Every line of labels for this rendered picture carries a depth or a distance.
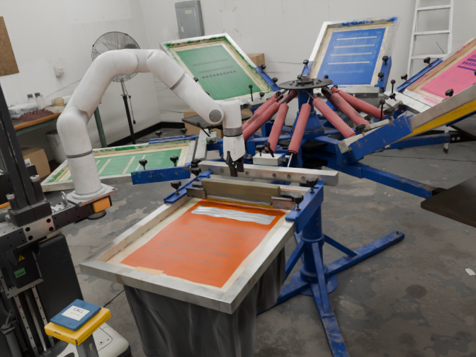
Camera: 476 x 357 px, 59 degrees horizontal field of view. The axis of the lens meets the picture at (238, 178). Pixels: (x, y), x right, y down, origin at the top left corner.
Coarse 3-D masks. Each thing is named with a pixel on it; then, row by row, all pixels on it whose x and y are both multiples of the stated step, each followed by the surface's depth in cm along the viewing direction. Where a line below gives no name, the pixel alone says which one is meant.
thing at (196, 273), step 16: (240, 208) 175; (256, 208) 173; (240, 224) 162; (256, 224) 160; (272, 224) 159; (256, 240) 149; (240, 256) 140; (176, 272) 136; (192, 272) 135; (208, 272) 134; (224, 272) 133
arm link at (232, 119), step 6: (216, 102) 160; (222, 102) 159; (228, 102) 157; (234, 102) 158; (222, 108) 159; (228, 108) 158; (234, 108) 158; (228, 114) 159; (234, 114) 159; (240, 114) 161; (222, 120) 162; (228, 120) 160; (234, 120) 160; (240, 120) 161; (222, 126) 164; (228, 126) 160; (234, 126) 160; (240, 126) 162
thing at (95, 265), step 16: (304, 192) 176; (160, 208) 175; (176, 208) 180; (144, 224) 163; (288, 224) 150; (112, 240) 153; (128, 240) 155; (272, 240) 141; (96, 256) 143; (112, 256) 149; (256, 256) 133; (272, 256) 136; (96, 272) 137; (112, 272) 133; (128, 272) 132; (144, 272) 131; (256, 272) 126; (144, 288) 128; (160, 288) 125; (176, 288) 122; (192, 288) 121; (208, 288) 120; (240, 288) 119; (208, 304) 117; (224, 304) 114
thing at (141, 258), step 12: (204, 204) 182; (216, 204) 181; (228, 204) 180; (180, 216) 174; (192, 216) 173; (204, 216) 171; (168, 228) 165; (156, 240) 157; (132, 252) 150; (144, 252) 150; (132, 264) 143; (144, 264) 142; (156, 264) 141; (168, 264) 141
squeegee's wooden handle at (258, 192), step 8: (208, 184) 179; (216, 184) 177; (224, 184) 175; (232, 184) 173; (240, 184) 172; (248, 184) 170; (256, 184) 169; (264, 184) 169; (208, 192) 181; (216, 192) 179; (224, 192) 177; (232, 192) 175; (240, 192) 173; (248, 192) 171; (256, 192) 169; (264, 192) 167; (272, 192) 166; (264, 200) 169; (272, 200) 167
